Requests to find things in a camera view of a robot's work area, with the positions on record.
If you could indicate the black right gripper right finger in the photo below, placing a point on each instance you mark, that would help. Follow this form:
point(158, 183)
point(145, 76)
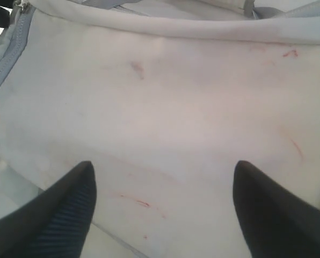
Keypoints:
point(274, 222)

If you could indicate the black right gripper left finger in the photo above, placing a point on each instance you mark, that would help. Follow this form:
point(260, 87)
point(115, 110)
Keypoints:
point(56, 222)

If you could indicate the white canvas duffel bag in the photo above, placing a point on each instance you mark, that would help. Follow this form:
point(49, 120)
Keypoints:
point(163, 98)

